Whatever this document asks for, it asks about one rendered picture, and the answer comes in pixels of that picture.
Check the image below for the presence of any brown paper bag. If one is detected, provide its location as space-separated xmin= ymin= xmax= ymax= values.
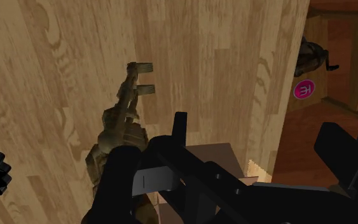
xmin=148 ymin=143 xmax=273 ymax=224

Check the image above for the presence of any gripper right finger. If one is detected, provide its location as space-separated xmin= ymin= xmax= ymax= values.
xmin=313 ymin=93 xmax=358 ymax=202

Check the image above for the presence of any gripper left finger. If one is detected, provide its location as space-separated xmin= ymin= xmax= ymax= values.
xmin=85 ymin=111 xmax=251 ymax=224

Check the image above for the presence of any pink round disc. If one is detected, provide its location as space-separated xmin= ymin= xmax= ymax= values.
xmin=293 ymin=79 xmax=316 ymax=100

